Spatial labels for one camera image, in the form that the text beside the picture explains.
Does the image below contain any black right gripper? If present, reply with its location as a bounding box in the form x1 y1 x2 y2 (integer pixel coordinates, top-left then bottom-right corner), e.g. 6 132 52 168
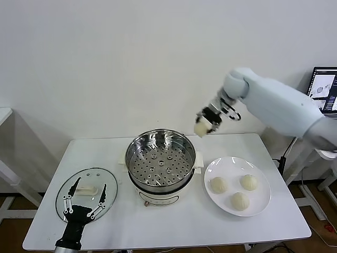
195 103 224 134

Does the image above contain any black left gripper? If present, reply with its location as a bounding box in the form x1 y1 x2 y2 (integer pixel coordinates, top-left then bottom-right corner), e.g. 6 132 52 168
54 177 108 249

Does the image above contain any white steamed baozi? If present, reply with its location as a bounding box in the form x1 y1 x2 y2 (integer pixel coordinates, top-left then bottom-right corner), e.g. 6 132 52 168
231 192 250 211
240 174 258 191
193 116 214 139
210 177 229 195

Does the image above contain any round glass pot lid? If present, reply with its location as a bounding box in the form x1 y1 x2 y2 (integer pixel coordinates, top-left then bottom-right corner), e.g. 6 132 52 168
55 167 118 225

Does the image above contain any stainless steel steamer basket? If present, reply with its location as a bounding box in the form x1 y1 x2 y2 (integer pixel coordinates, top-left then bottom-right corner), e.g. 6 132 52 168
125 128 197 188

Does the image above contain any stainless steel steamer pot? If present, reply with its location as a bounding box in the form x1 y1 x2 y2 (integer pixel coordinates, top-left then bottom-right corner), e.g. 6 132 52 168
117 149 205 208

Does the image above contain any white round plate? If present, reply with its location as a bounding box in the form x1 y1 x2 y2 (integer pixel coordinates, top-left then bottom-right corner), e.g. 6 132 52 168
204 157 272 218

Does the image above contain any white empty side table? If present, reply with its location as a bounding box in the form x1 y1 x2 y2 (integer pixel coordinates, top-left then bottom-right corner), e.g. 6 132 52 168
0 107 43 219

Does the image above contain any white laptop side table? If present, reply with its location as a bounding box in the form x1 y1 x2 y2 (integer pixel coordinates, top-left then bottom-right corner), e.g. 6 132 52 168
285 137 337 221

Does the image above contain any grey open laptop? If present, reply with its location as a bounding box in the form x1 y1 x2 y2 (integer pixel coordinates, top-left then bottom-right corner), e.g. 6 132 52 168
306 66 337 115

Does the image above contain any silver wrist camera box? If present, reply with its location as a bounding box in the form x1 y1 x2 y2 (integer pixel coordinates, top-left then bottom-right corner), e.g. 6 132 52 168
215 95 242 122

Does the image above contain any black cable post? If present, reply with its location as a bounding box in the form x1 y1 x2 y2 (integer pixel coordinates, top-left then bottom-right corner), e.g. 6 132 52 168
272 157 286 176

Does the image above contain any white laptop cable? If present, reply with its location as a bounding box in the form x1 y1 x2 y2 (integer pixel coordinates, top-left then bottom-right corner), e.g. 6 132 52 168
283 137 297 159

